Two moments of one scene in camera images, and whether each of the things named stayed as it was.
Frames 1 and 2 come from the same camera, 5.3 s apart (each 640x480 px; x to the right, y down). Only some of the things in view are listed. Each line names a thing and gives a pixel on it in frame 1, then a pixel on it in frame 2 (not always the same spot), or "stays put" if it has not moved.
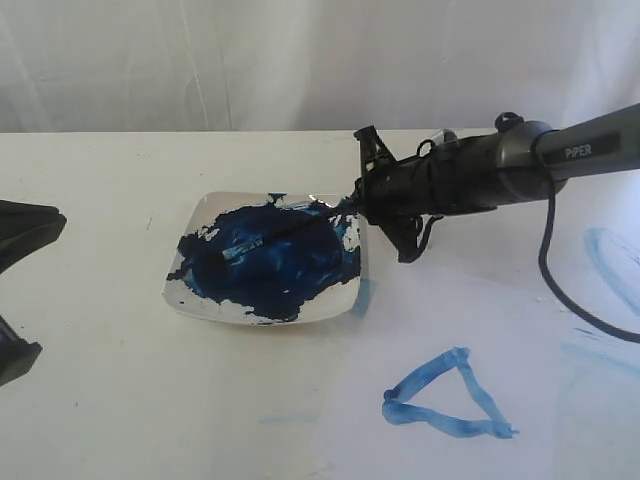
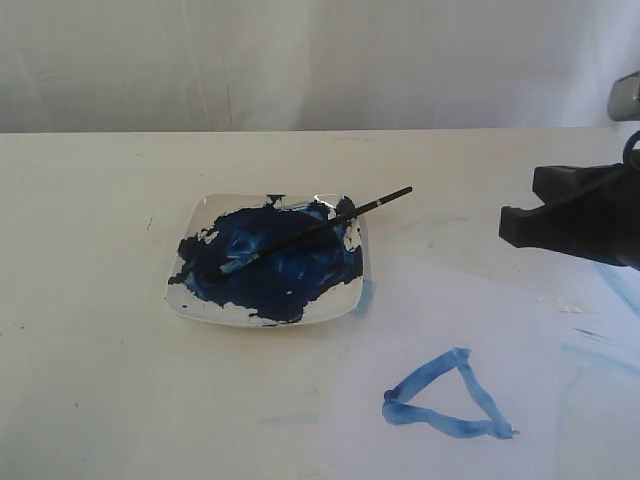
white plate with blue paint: x=263 y=258 stays put
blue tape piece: x=366 y=290 stays put
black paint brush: x=250 y=244 → x=239 y=261
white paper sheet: x=475 y=367 stays put
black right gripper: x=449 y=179 → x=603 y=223
